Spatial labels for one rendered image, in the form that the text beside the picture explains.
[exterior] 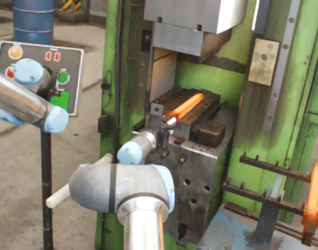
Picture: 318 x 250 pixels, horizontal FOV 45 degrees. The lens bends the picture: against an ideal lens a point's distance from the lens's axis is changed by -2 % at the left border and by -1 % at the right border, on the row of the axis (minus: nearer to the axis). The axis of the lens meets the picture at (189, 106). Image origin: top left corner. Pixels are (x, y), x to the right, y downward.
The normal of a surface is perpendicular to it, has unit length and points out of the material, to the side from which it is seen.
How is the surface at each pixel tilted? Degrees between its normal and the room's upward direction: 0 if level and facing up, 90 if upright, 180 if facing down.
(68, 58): 60
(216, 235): 0
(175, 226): 90
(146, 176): 17
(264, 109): 90
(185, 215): 90
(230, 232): 0
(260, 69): 90
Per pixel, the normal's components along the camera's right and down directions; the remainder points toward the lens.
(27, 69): 0.12, -0.13
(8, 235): 0.13, -0.92
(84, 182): -0.48, -0.35
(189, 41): -0.36, 0.30
